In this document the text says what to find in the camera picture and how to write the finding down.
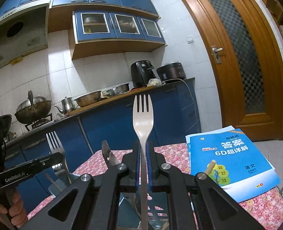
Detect steel knife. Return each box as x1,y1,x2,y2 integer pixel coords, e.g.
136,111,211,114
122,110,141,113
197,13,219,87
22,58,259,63
101,140,120,168

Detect black air fryer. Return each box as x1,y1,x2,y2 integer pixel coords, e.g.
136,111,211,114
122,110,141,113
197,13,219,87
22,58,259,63
131,61,161,89

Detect steel kettle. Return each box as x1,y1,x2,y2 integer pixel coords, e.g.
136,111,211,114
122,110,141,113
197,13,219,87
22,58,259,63
55,96,77,114

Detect wooden chopstick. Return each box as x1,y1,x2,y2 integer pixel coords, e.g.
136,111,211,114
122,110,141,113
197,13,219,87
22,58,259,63
204,160,216,174

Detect pink floral tablecloth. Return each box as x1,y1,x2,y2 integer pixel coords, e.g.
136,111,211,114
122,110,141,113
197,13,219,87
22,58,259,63
26,142,283,230

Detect glass-front wall cabinet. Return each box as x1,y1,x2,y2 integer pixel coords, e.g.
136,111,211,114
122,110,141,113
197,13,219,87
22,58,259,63
71,10,166,60

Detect black pan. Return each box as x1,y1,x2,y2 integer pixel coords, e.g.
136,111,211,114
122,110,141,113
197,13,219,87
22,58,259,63
1,114,12,135

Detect range hood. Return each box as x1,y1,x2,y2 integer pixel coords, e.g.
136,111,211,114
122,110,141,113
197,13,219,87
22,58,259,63
0,3,49,72

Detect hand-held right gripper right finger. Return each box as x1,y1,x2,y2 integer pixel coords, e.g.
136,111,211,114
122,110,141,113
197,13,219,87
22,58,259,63
146,140,267,230

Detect small white plastic bag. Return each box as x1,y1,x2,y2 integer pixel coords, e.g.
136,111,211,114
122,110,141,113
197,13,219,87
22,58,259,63
147,79,165,87

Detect steel wok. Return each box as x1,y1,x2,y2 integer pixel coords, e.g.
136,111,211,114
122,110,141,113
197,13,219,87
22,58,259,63
14,96,53,124

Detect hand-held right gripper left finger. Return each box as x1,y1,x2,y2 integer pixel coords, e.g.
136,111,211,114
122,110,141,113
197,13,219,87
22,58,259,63
19,141,142,230

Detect steel fork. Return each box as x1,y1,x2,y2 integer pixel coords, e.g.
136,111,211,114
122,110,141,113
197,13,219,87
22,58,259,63
46,131,72,185
132,94,154,230

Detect dark rice cooker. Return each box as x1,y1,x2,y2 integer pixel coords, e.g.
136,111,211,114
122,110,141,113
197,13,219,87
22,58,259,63
156,62,187,81

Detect steel basin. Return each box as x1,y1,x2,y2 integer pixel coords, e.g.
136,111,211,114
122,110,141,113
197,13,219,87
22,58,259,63
107,83,130,96

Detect white power cable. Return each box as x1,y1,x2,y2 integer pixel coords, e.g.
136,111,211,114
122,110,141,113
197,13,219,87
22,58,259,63
165,79,201,132

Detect steel colander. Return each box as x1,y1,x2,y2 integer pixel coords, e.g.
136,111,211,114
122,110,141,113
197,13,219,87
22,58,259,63
74,90,102,108

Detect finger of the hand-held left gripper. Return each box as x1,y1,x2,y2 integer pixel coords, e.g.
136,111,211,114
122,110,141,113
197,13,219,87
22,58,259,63
31,151,65,173

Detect blue workbook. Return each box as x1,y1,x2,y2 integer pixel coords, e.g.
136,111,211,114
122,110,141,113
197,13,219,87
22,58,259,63
186,125,281,203

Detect gas stove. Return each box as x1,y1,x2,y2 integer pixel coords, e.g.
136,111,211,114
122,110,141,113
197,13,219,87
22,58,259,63
24,114,57,132

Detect person's left hand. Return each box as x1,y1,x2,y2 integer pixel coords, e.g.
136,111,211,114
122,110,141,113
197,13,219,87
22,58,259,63
0,189,29,226

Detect steel ladle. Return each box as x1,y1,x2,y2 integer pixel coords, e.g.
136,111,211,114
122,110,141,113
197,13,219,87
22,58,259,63
27,89,35,108

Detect blue base cabinets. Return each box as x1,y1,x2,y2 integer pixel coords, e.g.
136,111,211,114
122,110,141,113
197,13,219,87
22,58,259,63
2,78,201,218

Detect wooden door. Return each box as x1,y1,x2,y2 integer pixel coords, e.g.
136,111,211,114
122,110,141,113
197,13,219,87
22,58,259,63
177,0,283,142

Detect metal door handle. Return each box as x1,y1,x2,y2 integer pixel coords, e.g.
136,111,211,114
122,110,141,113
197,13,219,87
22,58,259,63
211,45,224,64

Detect light blue utensil box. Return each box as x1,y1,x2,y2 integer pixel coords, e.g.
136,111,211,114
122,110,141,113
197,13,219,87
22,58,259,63
48,172,171,230

